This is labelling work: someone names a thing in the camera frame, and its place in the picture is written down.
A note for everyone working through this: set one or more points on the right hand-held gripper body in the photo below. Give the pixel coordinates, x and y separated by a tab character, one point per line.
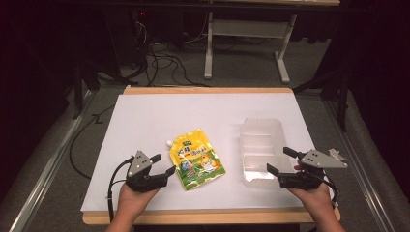
322	160

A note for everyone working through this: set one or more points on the silver floor rail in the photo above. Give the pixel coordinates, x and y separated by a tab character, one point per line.
361	167
48	167

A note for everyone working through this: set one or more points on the person's right hand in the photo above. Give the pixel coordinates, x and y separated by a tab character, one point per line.
317	201

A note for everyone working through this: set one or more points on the black computer tower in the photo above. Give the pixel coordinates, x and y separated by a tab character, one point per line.
129	29

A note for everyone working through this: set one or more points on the clear plastic container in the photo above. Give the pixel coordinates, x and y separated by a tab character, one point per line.
261	141

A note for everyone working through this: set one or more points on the yellow spouted drink pouch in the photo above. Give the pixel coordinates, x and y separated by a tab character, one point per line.
196	161

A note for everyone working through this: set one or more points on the person's left hand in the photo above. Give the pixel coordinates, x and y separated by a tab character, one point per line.
133	203

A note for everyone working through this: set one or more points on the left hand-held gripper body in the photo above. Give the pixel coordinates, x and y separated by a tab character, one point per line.
139	164

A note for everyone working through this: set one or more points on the white table cover sheet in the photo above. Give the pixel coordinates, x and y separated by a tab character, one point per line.
161	112

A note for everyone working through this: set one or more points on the white metal desk frame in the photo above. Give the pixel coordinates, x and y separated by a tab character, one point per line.
248	29

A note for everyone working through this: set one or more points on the black metal stand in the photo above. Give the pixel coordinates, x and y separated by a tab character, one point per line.
78	93
343	96

